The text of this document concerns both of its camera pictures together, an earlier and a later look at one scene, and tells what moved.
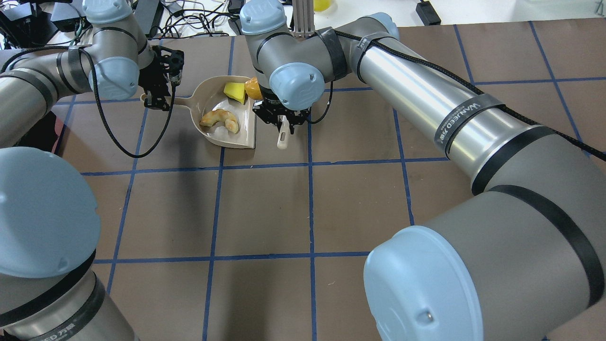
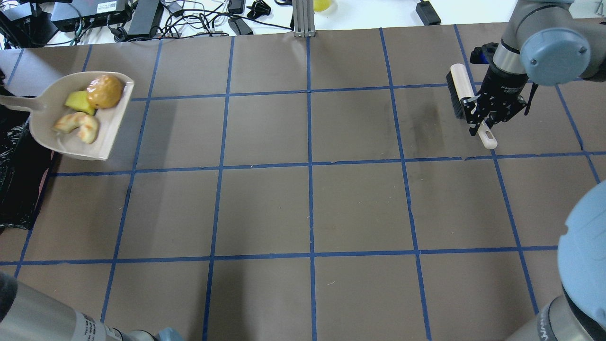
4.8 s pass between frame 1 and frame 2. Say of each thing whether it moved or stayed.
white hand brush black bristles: moved
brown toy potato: moved
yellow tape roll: stayed
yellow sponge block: moved
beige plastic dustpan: moved
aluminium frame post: stayed
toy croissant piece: moved
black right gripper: moved
